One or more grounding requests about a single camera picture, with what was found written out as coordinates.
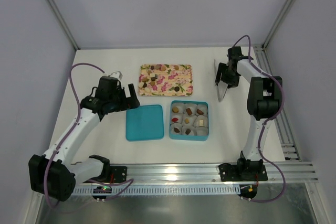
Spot teal tin lid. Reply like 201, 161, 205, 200
125, 104, 164, 142

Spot metal tongs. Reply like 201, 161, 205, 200
214, 59, 228, 102

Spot tan ridged chocolate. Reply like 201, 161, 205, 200
172, 107, 179, 113

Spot brown oval chocolate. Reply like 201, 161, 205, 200
197, 109, 204, 115

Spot teal tin box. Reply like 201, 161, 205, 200
169, 100, 209, 142

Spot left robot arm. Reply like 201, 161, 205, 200
28, 71, 164, 204

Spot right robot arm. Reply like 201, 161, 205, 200
215, 46, 284, 182

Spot brown square chocolate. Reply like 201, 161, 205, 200
186, 108, 193, 115

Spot floral serving tray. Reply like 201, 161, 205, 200
138, 64, 194, 97

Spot white paper cup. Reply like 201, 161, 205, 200
171, 102, 185, 113
182, 114, 197, 126
184, 103, 197, 116

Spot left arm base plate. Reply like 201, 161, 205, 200
109, 166, 128, 184

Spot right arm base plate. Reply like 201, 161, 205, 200
218, 163, 268, 182

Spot slotted cable duct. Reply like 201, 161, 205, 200
72, 183, 240, 196

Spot aluminium rail frame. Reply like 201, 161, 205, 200
34, 162, 320, 184

